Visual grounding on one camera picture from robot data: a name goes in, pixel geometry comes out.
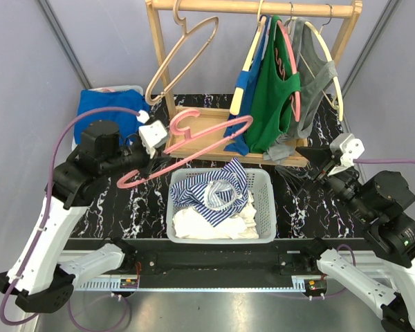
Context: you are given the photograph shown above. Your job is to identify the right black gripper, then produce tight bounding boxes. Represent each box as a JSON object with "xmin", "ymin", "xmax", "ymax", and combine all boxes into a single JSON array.
[{"xmin": 274, "ymin": 142, "xmax": 376, "ymax": 221}]

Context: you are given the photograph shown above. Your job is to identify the black marble pattern mat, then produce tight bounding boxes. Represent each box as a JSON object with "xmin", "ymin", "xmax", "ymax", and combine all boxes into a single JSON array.
[{"xmin": 71, "ymin": 94, "xmax": 362, "ymax": 239}]

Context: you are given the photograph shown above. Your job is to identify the cream hanger with grey top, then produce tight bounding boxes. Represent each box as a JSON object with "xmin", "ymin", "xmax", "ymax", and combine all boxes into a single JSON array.
[{"xmin": 283, "ymin": 3, "xmax": 344, "ymax": 122}]

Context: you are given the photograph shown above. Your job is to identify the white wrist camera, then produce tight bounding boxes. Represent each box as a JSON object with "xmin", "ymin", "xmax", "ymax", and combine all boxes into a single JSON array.
[
  {"xmin": 136, "ymin": 110, "xmax": 169, "ymax": 159},
  {"xmin": 329, "ymin": 133, "xmax": 365, "ymax": 176}
]

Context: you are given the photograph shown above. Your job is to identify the empty beige hanger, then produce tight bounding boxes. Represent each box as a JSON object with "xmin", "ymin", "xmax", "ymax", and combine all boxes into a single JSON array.
[{"xmin": 144, "ymin": 0, "xmax": 219, "ymax": 106}]

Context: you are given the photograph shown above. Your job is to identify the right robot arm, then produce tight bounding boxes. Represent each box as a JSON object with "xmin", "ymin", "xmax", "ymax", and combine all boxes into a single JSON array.
[{"xmin": 296, "ymin": 147, "xmax": 415, "ymax": 331}]

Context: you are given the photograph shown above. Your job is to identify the blue white striped tank top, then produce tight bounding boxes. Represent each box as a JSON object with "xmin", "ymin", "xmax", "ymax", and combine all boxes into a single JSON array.
[{"xmin": 170, "ymin": 158, "xmax": 249, "ymax": 227}]

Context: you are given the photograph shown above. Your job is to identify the green tank top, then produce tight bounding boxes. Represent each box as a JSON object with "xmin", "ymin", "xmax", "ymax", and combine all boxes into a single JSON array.
[{"xmin": 245, "ymin": 15, "xmax": 300, "ymax": 154}]

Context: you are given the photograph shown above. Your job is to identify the grey plastic laundry basket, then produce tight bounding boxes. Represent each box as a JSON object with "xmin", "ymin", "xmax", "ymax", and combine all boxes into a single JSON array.
[{"xmin": 166, "ymin": 168, "xmax": 277, "ymax": 246}]

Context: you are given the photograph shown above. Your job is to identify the pink hanger with green top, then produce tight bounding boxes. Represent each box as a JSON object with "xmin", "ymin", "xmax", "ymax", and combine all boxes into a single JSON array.
[{"xmin": 275, "ymin": 19, "xmax": 302, "ymax": 122}]

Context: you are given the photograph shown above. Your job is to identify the white crumpled garments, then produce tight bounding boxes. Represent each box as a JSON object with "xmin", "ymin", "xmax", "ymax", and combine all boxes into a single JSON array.
[{"xmin": 172, "ymin": 194, "xmax": 259, "ymax": 240}]

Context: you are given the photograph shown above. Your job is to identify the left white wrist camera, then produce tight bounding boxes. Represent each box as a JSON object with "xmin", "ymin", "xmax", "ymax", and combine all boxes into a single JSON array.
[{"xmin": 136, "ymin": 110, "xmax": 169, "ymax": 159}]

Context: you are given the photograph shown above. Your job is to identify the grey tank top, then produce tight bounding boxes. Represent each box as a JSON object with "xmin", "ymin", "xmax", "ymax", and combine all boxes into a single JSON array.
[{"xmin": 263, "ymin": 17, "xmax": 344, "ymax": 164}]

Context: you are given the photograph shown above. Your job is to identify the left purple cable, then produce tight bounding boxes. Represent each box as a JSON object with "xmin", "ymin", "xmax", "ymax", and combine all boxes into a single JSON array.
[{"xmin": 0, "ymin": 107, "xmax": 149, "ymax": 329}]

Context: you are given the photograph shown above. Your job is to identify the small grey basket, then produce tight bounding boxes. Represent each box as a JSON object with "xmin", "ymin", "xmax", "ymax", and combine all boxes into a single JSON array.
[{"xmin": 71, "ymin": 84, "xmax": 145, "ymax": 153}]

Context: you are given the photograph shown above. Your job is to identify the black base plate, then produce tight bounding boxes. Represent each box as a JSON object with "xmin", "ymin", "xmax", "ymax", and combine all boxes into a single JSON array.
[{"xmin": 95, "ymin": 238, "xmax": 374, "ymax": 290}]

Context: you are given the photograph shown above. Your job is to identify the blue folded cloth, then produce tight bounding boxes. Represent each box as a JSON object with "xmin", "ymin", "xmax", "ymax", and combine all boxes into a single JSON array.
[{"xmin": 73, "ymin": 89, "xmax": 151, "ymax": 146}]

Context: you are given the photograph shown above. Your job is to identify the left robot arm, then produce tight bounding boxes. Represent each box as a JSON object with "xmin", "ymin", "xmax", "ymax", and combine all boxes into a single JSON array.
[{"xmin": 0, "ymin": 120, "xmax": 168, "ymax": 314}]

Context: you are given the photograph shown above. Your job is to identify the cream wooden hanger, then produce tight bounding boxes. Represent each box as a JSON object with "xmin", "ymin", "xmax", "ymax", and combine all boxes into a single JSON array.
[{"xmin": 230, "ymin": 0, "xmax": 266, "ymax": 116}]

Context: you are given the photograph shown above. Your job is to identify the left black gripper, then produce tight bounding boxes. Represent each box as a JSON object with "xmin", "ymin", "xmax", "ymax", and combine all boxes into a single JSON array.
[{"xmin": 102, "ymin": 137, "xmax": 172, "ymax": 179}]

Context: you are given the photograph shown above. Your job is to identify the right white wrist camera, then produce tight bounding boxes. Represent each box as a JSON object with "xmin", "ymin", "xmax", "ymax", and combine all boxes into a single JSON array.
[{"xmin": 329, "ymin": 133, "xmax": 365, "ymax": 176}]

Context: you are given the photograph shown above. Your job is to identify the wooden clothes rack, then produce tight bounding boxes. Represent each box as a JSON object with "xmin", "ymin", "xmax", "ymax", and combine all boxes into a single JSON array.
[{"xmin": 145, "ymin": 1, "xmax": 362, "ymax": 163}]

